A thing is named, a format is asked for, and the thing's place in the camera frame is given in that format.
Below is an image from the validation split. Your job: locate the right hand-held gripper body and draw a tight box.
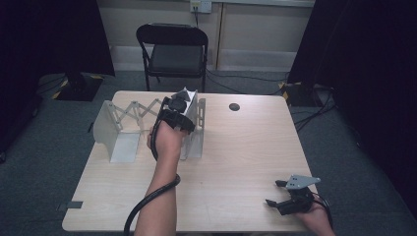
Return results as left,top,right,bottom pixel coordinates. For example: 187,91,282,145
277,174,322,216

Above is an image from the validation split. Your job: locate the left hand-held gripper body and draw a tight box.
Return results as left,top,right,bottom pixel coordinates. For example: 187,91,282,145
156,87,197,134

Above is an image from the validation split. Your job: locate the expandable metal book rack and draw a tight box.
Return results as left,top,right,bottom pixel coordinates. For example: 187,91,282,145
92,97,208,164

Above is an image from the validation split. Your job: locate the person's right hand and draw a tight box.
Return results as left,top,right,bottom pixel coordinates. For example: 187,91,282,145
296,201,333,229

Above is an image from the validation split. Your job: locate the person's left hand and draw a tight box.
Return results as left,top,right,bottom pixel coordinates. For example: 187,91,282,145
147,121,190,161

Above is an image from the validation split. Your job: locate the black folding chair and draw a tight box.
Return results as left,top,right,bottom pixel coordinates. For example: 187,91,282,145
136,23,209,92

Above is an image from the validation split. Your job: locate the black stand base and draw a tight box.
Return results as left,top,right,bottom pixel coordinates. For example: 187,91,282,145
52,72,105,102
278,80,327,107

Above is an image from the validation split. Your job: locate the grey tape strip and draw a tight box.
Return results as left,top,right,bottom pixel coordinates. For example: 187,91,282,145
57,201,84,211

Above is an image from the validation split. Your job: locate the dark curtain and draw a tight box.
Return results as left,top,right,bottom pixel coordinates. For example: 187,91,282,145
0,0,116,155
287,0,417,210

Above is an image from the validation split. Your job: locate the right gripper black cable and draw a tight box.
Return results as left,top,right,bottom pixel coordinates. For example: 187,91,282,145
313,192,334,229

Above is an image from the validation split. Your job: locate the black floor cable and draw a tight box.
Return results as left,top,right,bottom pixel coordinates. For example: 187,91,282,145
206,68,290,96

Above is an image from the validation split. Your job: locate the bundle of black floor cables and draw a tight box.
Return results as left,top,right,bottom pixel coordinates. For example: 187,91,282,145
292,84,339,133

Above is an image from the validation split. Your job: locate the white wall outlet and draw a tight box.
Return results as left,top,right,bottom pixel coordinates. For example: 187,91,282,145
190,0,213,14

